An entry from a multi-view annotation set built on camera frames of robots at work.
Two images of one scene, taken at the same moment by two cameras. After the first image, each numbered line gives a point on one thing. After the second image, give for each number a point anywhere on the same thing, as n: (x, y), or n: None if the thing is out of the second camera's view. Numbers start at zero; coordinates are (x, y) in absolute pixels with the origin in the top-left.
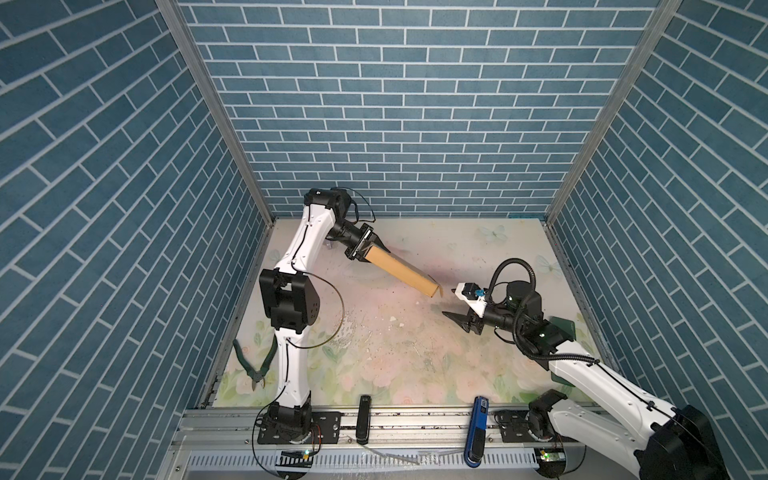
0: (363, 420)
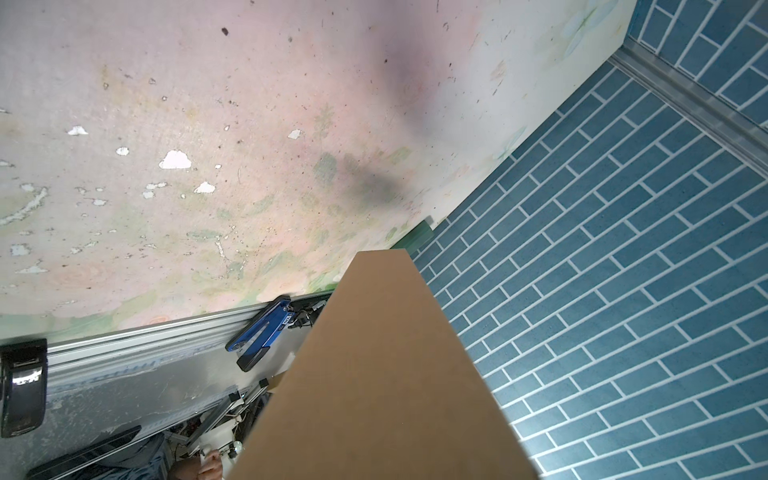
0: (23, 385)
